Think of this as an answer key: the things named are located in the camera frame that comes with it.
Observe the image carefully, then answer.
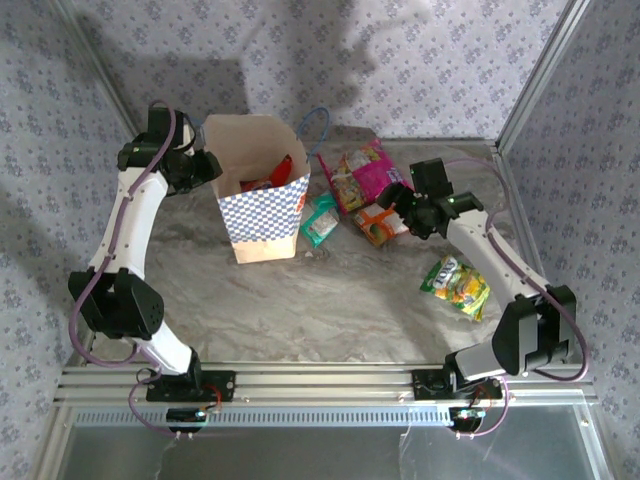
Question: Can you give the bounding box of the orange snack pack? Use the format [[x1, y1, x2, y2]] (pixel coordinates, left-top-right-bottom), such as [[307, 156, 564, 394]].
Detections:
[[352, 202, 412, 248]]

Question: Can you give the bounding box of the pink candy bag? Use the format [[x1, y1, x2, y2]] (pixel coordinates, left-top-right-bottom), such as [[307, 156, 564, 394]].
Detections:
[[317, 138, 406, 216]]

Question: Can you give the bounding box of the red candy bag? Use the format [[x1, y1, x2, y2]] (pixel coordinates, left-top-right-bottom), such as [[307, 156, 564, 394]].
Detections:
[[239, 153, 295, 194]]

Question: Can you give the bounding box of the blue checkered paper bag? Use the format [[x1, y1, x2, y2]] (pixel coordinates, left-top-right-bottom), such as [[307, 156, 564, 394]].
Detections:
[[187, 106, 332, 266]]

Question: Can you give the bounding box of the green yellow candy bag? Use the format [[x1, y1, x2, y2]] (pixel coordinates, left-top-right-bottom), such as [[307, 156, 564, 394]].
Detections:
[[418, 254, 492, 323]]

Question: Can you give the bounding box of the small teal snack pack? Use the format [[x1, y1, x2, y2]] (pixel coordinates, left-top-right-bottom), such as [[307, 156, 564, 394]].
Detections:
[[299, 192, 341, 249]]

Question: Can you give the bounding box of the grey metal sheet panel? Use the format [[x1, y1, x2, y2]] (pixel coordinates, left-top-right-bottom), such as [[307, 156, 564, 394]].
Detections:
[[57, 403, 609, 480]]

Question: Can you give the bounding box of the aluminium table edge rail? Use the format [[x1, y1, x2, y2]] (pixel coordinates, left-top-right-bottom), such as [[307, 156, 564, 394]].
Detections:
[[379, 135, 500, 149], [492, 142, 596, 384]]

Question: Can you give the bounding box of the aluminium frame post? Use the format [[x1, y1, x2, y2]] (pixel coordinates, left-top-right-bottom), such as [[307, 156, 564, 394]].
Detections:
[[494, 0, 596, 151], [52, 0, 153, 151]]

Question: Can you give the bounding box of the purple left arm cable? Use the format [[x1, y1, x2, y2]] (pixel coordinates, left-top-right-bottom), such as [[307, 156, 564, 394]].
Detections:
[[68, 99, 222, 440]]

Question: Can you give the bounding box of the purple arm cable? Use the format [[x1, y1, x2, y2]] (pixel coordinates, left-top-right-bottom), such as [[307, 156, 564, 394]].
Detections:
[[439, 157, 592, 440], [68, 99, 222, 440]]

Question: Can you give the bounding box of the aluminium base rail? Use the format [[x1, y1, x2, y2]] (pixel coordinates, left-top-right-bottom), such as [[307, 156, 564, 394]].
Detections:
[[53, 362, 600, 407]]

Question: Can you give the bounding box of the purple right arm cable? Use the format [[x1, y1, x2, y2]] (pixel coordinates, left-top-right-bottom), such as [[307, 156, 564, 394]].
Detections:
[[439, 157, 592, 440]]

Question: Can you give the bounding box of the slotted grey cable duct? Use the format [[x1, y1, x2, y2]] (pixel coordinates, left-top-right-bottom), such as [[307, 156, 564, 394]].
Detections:
[[72, 405, 459, 429]]

